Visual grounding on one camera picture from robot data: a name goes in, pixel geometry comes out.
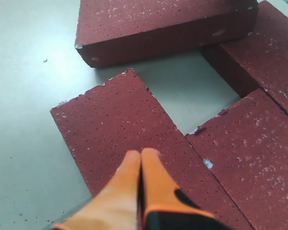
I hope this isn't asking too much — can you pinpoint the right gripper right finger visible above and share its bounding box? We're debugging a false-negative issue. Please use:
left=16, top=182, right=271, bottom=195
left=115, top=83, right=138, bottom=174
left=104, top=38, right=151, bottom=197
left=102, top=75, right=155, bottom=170
left=141, top=148, right=230, bottom=230

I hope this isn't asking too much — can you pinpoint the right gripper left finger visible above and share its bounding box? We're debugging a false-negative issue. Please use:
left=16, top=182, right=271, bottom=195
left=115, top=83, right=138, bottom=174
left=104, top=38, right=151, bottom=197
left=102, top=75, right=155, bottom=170
left=52, top=150, right=141, bottom=230

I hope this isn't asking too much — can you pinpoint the red brick large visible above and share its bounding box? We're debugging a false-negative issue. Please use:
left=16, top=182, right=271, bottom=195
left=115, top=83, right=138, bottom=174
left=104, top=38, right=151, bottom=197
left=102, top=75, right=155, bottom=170
left=51, top=69, right=251, bottom=230

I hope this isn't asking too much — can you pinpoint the red brick angled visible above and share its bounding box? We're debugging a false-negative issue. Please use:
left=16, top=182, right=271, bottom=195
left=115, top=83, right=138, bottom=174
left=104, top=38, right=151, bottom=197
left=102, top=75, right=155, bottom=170
left=74, top=0, right=259, bottom=68
left=186, top=89, right=288, bottom=230

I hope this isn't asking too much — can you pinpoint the red brick back row left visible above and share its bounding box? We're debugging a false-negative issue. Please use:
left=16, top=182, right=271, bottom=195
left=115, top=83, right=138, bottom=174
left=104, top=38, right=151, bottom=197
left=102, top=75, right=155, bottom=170
left=202, top=0, right=288, bottom=114

